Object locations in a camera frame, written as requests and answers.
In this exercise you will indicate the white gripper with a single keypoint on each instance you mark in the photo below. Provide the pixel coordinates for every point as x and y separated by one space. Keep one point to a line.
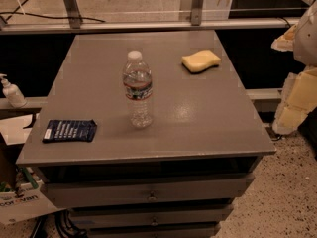
307 41

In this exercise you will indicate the yellow sponge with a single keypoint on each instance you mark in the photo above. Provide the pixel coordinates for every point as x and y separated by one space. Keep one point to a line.
200 61

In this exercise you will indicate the clear plastic water bottle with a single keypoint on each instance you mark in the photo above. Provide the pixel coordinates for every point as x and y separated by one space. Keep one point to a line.
138 84

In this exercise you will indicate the white pump dispenser bottle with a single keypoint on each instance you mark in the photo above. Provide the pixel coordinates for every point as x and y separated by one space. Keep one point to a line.
12 92

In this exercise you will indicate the grey drawer cabinet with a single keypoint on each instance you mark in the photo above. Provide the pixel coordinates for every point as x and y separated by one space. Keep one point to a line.
174 179

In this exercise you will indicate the dark blue snack packet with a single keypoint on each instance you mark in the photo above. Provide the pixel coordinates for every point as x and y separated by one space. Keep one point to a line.
70 131

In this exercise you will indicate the white cardboard box with print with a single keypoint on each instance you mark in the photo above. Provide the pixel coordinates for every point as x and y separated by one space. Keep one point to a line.
22 200

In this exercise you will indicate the metal rail frame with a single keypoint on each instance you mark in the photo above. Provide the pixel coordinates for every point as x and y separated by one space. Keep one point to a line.
104 16

